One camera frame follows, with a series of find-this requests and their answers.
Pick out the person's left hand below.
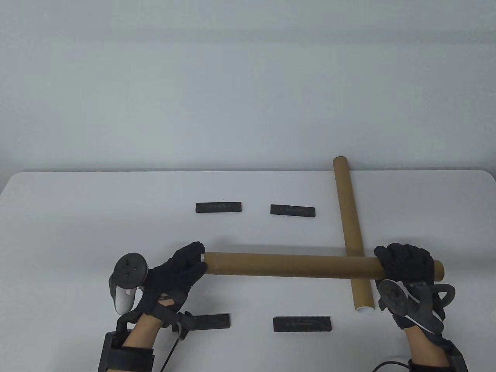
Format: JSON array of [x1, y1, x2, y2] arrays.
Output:
[[134, 242, 207, 322]]

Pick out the person's right hand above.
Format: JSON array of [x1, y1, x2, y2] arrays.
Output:
[[374, 243, 446, 330]]

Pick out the black rectangular paperweight bar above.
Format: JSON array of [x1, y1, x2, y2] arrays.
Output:
[[192, 313, 231, 331], [195, 201, 243, 214], [273, 317, 332, 333], [270, 204, 315, 219]]

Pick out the brown cardboard mailing tube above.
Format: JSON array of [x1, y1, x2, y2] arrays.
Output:
[[333, 156, 377, 313], [204, 252, 444, 281]]

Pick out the person's right forearm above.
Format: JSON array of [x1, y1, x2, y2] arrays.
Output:
[[405, 325, 450, 365]]

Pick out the person's left forearm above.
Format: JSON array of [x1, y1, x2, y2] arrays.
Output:
[[122, 313, 163, 349]]

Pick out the grey right hand controller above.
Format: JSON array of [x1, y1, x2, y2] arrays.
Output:
[[377, 279, 456, 334]]

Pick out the grey hand controller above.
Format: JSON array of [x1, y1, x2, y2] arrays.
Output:
[[108, 253, 149, 315], [377, 279, 456, 334]]

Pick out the grey left hand controller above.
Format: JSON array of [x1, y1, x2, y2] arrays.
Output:
[[108, 253, 149, 315]]

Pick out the black left palm camera module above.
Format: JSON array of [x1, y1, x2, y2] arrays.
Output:
[[159, 310, 194, 339]]

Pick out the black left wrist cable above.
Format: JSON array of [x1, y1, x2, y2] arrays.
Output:
[[159, 335, 183, 372]]

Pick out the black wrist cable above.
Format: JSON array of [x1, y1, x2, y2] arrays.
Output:
[[159, 335, 183, 372], [372, 360, 411, 372]]

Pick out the black left wrist strap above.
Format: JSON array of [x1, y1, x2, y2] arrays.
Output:
[[112, 347, 155, 372]]

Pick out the black wrist strap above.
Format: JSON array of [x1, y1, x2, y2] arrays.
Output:
[[112, 347, 155, 372], [409, 358, 452, 372]]

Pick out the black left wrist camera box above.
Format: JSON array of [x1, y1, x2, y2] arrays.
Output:
[[98, 329, 128, 372]]

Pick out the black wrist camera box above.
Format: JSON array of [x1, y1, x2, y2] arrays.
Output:
[[98, 329, 128, 372], [446, 339, 468, 372]]

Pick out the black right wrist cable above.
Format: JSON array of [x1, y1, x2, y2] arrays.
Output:
[[372, 360, 411, 372]]

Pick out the black right wrist strap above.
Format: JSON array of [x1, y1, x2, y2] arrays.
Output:
[[409, 358, 452, 372]]

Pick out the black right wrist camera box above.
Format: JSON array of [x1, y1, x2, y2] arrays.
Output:
[[446, 339, 468, 372]]

